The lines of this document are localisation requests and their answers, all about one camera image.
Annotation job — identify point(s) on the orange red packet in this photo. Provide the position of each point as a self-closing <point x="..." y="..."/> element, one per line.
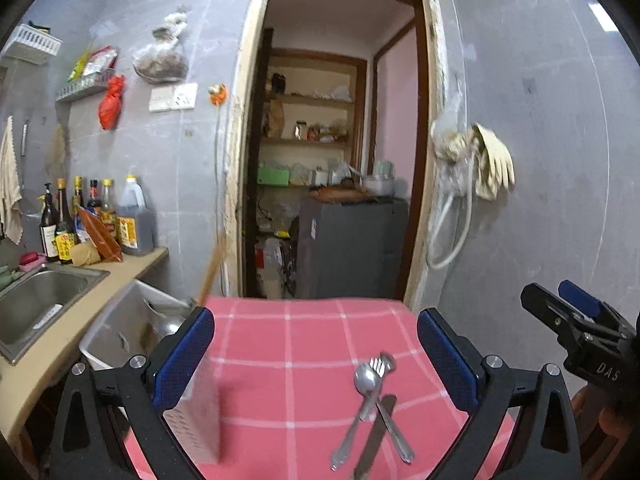
<point x="100" y="237"/>

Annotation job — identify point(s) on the white plastic wall basket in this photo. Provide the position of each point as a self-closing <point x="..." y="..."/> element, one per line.
<point x="32" y="45"/>

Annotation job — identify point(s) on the white hanging towel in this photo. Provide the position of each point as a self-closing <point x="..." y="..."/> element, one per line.
<point x="10" y="185"/>

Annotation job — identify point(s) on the person's right hand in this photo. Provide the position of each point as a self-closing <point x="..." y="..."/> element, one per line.
<point x="585" y="410"/>

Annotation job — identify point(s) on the metal pot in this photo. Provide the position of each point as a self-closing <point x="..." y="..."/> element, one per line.
<point x="378" y="186"/>

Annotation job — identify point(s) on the red plastic bag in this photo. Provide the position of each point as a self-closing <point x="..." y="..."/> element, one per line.
<point x="111" y="107"/>

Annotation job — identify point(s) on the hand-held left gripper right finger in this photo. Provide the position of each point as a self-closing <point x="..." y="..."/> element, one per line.
<point x="447" y="360"/>

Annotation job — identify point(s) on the yellow crumpled bag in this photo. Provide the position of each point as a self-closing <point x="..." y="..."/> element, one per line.
<point x="86" y="254"/>

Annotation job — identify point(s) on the brown sauce bottle yellow cap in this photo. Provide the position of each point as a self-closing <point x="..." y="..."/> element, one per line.
<point x="109" y="210"/>

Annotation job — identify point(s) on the red white packet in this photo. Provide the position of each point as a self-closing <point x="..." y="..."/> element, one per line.
<point x="102" y="62"/>

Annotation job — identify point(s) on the white wall socket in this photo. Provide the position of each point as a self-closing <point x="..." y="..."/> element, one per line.
<point x="185" y="96"/>

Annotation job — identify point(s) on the wooden shelf unit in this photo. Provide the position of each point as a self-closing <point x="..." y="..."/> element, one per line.
<point x="320" y="102"/>

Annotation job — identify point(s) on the white wall switch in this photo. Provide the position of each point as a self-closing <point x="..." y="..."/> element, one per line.
<point x="161" y="99"/>

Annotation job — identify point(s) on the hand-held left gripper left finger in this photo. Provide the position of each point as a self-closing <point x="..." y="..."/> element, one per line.
<point x="184" y="355"/>

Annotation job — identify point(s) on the metal fork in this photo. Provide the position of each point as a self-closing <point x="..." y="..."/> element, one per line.
<point x="345" y="450"/>

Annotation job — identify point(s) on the white perforated utensil holder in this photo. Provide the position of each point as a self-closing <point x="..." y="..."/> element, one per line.
<point x="125" y="325"/>

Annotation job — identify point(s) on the dark sauce bottle yellow cap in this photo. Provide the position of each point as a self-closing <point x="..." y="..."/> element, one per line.
<point x="78" y="192"/>

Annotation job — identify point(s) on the wooden chopping board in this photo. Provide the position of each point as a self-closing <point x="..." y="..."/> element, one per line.
<point x="340" y="194"/>

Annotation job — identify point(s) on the green yellow packet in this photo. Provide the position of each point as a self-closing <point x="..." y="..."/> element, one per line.
<point x="79" y="67"/>

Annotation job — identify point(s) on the hanging metal tool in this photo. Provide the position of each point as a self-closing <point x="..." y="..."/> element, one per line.
<point x="25" y="137"/>

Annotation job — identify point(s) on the clear hanging plastic bag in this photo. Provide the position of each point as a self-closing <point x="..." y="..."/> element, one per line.
<point x="452" y="160"/>

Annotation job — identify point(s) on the glass jar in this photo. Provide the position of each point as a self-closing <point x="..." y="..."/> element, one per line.
<point x="300" y="130"/>

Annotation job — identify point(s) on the dark bottle yellow label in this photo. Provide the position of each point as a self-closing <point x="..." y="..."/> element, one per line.
<point x="65" y="240"/>

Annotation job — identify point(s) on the worn door frame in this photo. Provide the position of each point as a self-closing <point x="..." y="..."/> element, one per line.
<point x="235" y="135"/>

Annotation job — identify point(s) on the green box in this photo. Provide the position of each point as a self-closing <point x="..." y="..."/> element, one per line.
<point x="272" y="176"/>

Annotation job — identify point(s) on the small white plastic bag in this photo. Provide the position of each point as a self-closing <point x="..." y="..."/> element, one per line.
<point x="178" y="17"/>

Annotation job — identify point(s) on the beige kitchen counter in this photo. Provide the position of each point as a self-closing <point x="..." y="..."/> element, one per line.
<point x="135" y="262"/>

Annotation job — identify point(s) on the clear bag of dried goods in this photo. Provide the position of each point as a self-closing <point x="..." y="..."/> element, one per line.
<point x="160" y="60"/>

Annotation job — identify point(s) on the pink checked tablecloth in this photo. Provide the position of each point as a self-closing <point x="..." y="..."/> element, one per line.
<point x="300" y="360"/>

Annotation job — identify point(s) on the dark sauce bottle red cap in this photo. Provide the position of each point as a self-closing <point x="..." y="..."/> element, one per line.
<point x="95" y="197"/>

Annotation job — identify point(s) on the wooden chopstick purple band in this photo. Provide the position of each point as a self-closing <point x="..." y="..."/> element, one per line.
<point x="210" y="275"/>

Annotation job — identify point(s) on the beige rubber gloves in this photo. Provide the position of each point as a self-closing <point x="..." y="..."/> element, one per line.
<point x="492" y="160"/>

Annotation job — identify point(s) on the steel sink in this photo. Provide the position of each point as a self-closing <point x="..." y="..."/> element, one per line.
<point x="45" y="300"/>

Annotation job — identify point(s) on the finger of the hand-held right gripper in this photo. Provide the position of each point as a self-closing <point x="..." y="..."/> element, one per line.
<point x="550" y="310"/>
<point x="580" y="296"/>

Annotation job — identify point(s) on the grey small fridge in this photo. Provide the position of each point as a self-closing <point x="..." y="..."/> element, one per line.
<point x="350" y="250"/>

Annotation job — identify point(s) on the grey wall shelf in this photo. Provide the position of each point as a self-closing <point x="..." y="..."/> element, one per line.
<point x="82" y="87"/>

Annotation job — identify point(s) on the large dark oil jug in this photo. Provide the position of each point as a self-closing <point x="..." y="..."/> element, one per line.
<point x="137" y="220"/>

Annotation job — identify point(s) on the pink soap dish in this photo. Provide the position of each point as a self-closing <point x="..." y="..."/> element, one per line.
<point x="32" y="261"/>

